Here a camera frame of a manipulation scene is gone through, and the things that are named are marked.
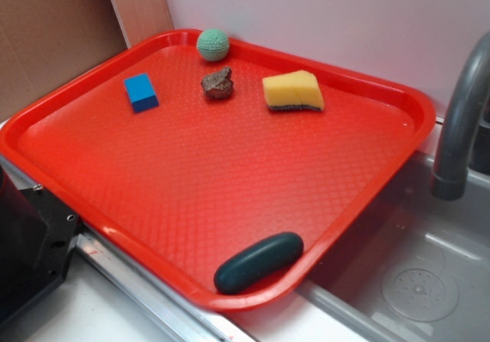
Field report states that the blue rectangular block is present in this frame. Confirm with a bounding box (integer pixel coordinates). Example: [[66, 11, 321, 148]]
[[123, 73, 159, 113]]

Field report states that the red plastic tray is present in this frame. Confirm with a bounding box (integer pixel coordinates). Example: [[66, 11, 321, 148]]
[[1, 30, 436, 311]]

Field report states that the brown rock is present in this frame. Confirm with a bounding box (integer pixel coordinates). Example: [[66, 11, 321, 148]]
[[201, 67, 234, 99]]

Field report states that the yellow sponge with grey pad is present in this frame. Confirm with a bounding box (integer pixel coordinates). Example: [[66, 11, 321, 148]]
[[262, 70, 325, 111]]

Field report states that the dark green oblong capsule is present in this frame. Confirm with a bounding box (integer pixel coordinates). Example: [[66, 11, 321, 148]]
[[214, 232, 304, 295]]

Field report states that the green textured ball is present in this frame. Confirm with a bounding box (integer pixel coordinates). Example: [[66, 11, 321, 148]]
[[196, 28, 230, 62]]

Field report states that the grey plastic sink basin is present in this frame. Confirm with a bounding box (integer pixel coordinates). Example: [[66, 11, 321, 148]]
[[298, 154, 489, 341]]

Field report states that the grey faucet spout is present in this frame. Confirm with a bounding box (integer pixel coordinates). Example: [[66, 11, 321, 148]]
[[430, 33, 489, 200]]

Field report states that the brown cardboard panel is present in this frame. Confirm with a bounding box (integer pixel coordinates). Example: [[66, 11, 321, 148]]
[[1, 0, 126, 120]]

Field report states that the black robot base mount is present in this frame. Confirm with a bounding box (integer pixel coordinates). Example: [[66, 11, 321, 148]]
[[1, 170, 80, 327]]

